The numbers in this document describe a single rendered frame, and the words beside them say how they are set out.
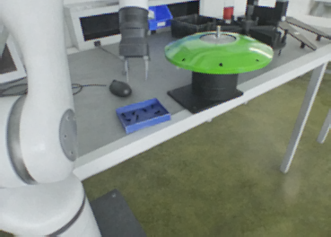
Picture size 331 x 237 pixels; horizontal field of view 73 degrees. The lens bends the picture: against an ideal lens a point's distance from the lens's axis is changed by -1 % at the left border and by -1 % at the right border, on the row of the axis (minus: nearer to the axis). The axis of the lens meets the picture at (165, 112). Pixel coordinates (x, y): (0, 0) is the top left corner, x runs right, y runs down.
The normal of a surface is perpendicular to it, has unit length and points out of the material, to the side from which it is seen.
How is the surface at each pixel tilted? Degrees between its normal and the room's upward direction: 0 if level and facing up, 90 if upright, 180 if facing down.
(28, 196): 36
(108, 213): 0
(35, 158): 76
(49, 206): 22
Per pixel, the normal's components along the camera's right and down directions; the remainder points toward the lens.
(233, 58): 0.01, -0.56
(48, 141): 0.84, -0.09
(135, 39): -0.08, 0.05
